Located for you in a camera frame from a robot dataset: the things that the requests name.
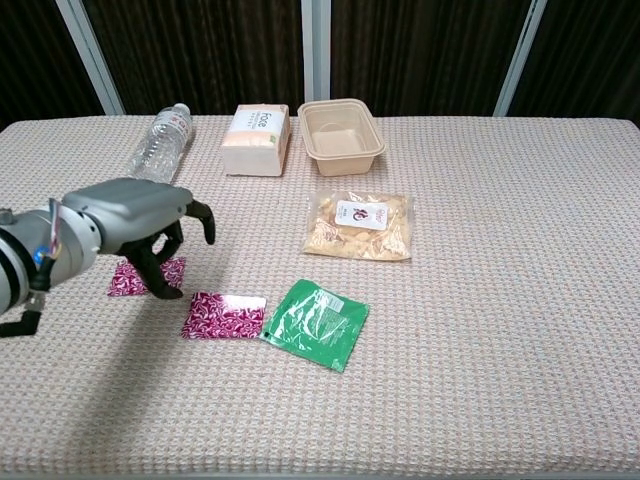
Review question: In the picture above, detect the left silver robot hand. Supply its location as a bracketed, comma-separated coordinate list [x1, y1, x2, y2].
[60, 178, 217, 301]

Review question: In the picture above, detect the magenta white patterned packet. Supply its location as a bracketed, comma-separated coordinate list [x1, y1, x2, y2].
[180, 291, 268, 341]
[107, 256, 187, 298]

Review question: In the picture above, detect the clear plastic water bottle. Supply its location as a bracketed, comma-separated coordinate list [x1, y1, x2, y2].
[127, 103, 194, 184]

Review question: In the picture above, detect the peach tissue pack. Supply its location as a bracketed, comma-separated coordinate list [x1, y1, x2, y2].
[220, 103, 292, 178]

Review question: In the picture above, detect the dark pleated partition panel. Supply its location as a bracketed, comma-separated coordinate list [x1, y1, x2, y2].
[329, 0, 532, 117]
[82, 0, 305, 117]
[0, 0, 106, 131]
[509, 0, 640, 136]

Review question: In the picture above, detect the green foil sachet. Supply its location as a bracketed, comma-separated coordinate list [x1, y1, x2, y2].
[258, 278, 371, 374]

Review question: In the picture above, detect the beige food container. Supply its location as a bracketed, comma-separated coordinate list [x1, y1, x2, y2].
[297, 98, 387, 177]

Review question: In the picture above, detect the clear snack bag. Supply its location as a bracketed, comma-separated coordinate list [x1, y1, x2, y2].
[301, 189, 417, 262]

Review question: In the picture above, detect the pink waffle tablecloth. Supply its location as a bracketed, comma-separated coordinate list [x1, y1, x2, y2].
[0, 115, 640, 474]

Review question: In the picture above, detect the grey aluminium partition post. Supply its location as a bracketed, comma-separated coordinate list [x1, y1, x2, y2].
[493, 0, 547, 117]
[299, 0, 332, 104]
[53, 0, 125, 117]

